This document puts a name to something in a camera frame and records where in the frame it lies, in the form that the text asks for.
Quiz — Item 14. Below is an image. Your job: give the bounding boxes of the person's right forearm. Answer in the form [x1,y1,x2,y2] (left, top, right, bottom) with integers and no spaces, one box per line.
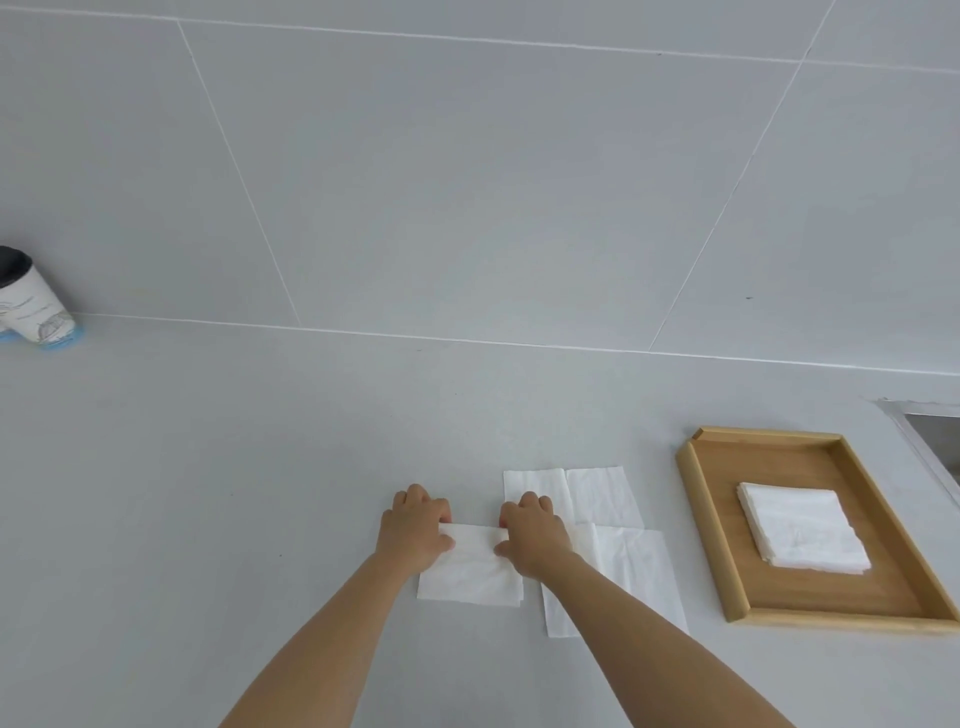
[536,553,796,728]

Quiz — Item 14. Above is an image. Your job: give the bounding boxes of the white paper cup black lid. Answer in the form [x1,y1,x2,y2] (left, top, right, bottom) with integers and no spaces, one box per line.
[0,245,79,352]

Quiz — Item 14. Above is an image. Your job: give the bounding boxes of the person's left hand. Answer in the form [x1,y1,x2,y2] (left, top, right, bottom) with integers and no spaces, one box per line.
[373,483,457,577]

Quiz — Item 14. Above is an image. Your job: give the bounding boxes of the person's right hand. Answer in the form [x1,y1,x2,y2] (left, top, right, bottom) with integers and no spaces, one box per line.
[493,491,585,581]

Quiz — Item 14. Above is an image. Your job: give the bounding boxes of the person's left forearm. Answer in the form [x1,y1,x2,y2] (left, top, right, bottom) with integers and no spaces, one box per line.
[219,553,423,728]

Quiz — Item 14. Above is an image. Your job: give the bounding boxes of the unfolded white paper napkin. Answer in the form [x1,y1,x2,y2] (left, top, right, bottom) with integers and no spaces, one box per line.
[502,465,645,528]
[540,522,690,639]

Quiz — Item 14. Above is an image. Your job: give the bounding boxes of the metal sink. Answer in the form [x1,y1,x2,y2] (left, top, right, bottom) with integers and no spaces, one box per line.
[876,396,960,513]

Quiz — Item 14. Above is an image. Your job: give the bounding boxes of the white paper napkin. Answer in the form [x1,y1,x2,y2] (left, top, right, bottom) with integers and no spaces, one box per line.
[502,465,645,528]
[417,522,525,609]
[540,522,690,639]

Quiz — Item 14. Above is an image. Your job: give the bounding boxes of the stack of folded white napkins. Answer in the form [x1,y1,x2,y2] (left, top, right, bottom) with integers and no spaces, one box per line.
[735,481,873,578]

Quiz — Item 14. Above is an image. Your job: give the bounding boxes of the wooden tray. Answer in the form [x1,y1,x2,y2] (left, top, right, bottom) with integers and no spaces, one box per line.
[675,426,960,636]

